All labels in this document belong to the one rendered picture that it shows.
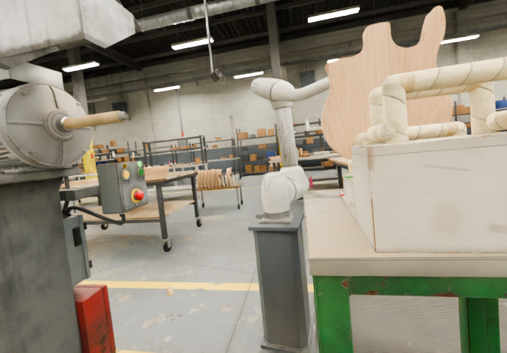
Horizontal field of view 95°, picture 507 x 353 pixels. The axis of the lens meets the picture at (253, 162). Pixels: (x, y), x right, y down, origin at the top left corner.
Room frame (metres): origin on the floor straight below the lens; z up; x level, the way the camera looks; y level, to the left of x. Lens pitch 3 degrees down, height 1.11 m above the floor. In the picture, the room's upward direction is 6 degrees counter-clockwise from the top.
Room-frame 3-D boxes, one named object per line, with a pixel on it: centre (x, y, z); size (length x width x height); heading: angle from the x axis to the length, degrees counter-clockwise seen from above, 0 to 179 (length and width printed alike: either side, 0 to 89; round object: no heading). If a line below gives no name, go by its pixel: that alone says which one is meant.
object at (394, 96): (0.38, -0.24, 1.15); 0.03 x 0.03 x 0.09
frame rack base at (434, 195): (0.41, -0.33, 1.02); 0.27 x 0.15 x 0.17; 78
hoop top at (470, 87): (0.44, -0.34, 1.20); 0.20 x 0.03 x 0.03; 77
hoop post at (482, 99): (0.42, -0.42, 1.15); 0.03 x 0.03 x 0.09
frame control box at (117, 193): (0.98, 0.63, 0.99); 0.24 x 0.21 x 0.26; 78
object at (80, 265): (0.92, 0.80, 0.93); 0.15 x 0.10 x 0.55; 78
